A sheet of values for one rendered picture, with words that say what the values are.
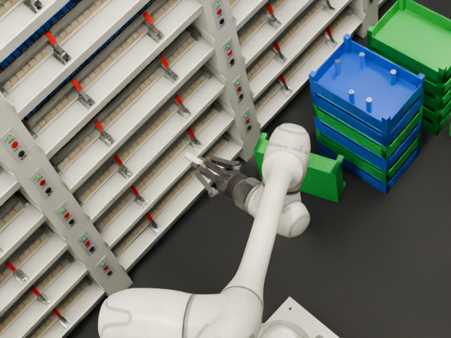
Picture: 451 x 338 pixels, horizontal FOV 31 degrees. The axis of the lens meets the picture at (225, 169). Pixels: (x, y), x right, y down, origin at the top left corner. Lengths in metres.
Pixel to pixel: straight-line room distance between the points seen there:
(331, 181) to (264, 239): 0.96
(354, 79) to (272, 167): 0.78
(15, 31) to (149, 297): 0.67
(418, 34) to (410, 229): 0.66
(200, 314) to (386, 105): 1.23
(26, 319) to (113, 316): 0.98
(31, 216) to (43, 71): 0.46
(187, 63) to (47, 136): 0.51
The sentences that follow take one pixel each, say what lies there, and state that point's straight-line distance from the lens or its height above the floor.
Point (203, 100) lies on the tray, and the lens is 2.59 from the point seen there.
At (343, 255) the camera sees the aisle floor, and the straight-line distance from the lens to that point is 2.82.
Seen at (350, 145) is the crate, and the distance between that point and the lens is 2.80.
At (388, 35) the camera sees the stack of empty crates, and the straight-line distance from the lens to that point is 2.90.
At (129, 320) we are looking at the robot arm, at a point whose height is 1.09.
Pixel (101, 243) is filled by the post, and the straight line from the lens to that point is 2.59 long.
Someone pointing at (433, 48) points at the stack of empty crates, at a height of 0.32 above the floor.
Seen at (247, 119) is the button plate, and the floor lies 0.23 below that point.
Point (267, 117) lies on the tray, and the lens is 2.99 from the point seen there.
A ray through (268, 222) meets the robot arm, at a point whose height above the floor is 0.91.
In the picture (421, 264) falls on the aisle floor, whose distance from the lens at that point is 2.81.
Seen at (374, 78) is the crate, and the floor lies 0.40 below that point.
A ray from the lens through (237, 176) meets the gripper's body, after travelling 2.20.
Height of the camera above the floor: 2.59
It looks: 59 degrees down
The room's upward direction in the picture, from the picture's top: 18 degrees counter-clockwise
